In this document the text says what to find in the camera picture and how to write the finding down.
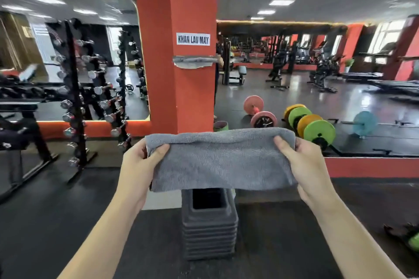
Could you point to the red square pillar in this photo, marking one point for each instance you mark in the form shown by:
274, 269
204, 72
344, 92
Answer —
176, 1

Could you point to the black seated gym machine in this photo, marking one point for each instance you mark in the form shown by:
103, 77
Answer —
234, 71

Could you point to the white paper sign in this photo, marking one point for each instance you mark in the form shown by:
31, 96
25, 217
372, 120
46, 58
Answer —
193, 39

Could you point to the green weight plate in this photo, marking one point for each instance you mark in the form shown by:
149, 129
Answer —
322, 130
299, 116

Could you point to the person's left hand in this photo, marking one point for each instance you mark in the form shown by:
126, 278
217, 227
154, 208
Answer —
137, 171

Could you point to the black horizontal dumbbell rack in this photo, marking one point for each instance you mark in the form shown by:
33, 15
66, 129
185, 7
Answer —
19, 102

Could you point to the wall mirror with lit frame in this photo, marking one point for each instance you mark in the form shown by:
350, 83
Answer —
39, 53

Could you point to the steel barbell bar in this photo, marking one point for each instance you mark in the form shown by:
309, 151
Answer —
396, 123

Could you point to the black multi-gym machine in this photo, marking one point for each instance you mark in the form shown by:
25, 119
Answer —
278, 66

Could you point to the white ceiling light panels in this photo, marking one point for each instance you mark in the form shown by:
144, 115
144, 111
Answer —
281, 2

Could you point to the pink weight plate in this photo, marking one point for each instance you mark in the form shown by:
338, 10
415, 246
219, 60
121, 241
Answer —
253, 105
263, 120

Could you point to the person's right hand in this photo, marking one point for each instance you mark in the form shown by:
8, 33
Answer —
311, 171

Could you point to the green and black floor item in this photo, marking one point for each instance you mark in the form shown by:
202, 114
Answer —
407, 239

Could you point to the small green rolled mat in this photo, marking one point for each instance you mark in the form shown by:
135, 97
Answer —
221, 126

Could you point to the row of chrome dumbbells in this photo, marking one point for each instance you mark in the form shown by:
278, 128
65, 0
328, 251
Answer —
98, 89

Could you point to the black exercise bike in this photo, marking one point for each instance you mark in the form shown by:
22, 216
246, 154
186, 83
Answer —
322, 74

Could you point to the bright window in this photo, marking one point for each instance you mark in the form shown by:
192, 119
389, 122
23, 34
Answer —
384, 38

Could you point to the stack of black step platforms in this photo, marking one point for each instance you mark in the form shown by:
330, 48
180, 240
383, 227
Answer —
209, 226

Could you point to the white towel holder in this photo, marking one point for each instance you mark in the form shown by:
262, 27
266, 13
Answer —
194, 61

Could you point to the yellow weight plate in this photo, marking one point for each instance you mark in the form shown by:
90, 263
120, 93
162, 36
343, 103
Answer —
291, 109
306, 123

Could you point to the small potted plant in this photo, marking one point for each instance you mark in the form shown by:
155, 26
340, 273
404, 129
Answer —
349, 63

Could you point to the grey towel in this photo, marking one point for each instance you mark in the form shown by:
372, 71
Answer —
222, 161

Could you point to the person's left forearm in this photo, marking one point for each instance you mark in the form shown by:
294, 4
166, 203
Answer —
101, 239

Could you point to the person's right forearm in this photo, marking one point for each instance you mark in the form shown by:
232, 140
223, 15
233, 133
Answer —
356, 242

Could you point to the blue weight plate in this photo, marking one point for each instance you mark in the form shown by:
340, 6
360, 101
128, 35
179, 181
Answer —
365, 123

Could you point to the black treadmill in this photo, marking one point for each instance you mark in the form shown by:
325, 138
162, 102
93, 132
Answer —
363, 74
396, 86

